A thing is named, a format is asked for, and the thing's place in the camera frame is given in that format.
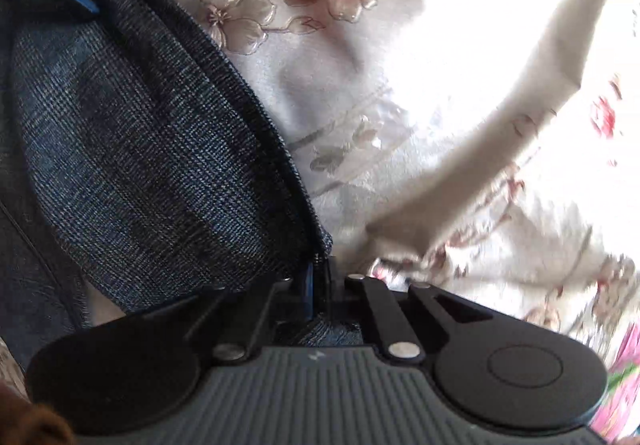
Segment dark grey checked pants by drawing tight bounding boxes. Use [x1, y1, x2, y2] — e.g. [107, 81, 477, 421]
[1, 0, 332, 366]

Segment operator hand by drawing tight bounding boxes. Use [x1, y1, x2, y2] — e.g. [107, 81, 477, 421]
[1, 383, 76, 445]

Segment floral satin bedspread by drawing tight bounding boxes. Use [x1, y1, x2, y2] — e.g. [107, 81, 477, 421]
[0, 0, 640, 445]

